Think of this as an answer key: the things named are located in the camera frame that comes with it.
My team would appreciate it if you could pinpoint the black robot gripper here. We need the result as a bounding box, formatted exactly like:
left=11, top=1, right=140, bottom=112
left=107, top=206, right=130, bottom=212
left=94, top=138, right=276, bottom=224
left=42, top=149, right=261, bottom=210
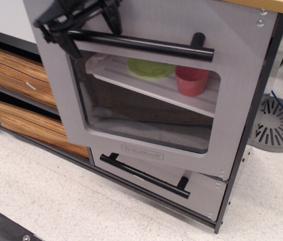
left=33, top=1, right=122, bottom=59

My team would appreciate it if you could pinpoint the black oven door handle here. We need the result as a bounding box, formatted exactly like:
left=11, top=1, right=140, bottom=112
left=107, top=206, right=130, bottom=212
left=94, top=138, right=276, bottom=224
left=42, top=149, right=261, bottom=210
left=67, top=30, right=215, bottom=62

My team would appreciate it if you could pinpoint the grey toy oven door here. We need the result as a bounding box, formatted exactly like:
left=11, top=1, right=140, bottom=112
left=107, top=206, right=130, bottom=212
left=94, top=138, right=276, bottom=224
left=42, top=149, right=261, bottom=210
left=24, top=1, right=280, bottom=176

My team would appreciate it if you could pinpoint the white oven shelf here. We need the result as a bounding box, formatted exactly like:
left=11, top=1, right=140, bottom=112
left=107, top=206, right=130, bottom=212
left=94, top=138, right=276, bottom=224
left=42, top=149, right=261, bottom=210
left=85, top=54, right=220, bottom=117

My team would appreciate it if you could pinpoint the green plastic plate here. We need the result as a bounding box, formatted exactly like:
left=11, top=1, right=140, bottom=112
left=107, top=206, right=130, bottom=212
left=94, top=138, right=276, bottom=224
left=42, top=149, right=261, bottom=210
left=127, top=58, right=176, bottom=78

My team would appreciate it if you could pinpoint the white sink panel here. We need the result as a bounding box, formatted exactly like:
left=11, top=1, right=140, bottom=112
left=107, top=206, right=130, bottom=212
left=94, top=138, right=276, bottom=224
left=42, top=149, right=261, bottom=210
left=0, top=0, right=36, bottom=44

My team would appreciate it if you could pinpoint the upper wood-pattern storage bin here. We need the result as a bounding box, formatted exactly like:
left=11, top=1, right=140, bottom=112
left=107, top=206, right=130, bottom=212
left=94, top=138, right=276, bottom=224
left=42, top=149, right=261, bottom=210
left=0, top=48, right=57, bottom=108

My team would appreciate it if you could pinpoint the wood-pattern storage bin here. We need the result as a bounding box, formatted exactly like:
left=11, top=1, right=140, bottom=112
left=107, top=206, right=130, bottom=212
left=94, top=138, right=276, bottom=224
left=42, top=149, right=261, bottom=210
left=0, top=48, right=57, bottom=108
left=0, top=92, right=88, bottom=158

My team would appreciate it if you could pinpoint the lower wood-pattern storage bin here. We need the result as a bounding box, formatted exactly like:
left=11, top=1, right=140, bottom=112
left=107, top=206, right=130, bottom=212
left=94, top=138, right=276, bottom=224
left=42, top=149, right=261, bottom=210
left=0, top=92, right=88, bottom=158

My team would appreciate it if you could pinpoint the red plastic cup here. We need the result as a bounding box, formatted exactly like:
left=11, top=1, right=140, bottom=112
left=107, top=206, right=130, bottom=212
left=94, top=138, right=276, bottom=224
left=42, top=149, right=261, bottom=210
left=175, top=66, right=210, bottom=97

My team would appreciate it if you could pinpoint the grey lower drawer front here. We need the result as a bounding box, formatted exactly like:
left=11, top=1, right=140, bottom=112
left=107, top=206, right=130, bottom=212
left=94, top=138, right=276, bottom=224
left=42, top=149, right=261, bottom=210
left=91, top=148, right=227, bottom=221

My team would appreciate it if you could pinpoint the wooden countertop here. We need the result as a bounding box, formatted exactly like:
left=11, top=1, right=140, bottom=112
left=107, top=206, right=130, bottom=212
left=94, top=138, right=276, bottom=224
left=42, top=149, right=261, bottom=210
left=226, top=0, right=283, bottom=13

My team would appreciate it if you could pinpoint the grey round slotted base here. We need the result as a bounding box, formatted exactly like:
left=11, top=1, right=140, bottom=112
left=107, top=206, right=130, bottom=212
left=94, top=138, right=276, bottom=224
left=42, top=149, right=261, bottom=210
left=248, top=96, right=283, bottom=153

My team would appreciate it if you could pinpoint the black metal plate with screw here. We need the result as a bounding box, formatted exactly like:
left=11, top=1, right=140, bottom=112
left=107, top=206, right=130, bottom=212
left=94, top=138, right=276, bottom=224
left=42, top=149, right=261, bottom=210
left=0, top=213, right=42, bottom=241

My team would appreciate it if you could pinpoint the black toy kitchen frame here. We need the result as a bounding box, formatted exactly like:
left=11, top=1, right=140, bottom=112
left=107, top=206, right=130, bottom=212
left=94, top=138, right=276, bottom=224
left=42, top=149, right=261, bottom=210
left=0, top=12, right=283, bottom=234

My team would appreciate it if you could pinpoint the black drawer handle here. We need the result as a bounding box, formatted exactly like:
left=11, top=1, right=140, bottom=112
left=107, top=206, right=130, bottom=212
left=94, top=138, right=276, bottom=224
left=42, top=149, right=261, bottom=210
left=100, top=153, right=191, bottom=199

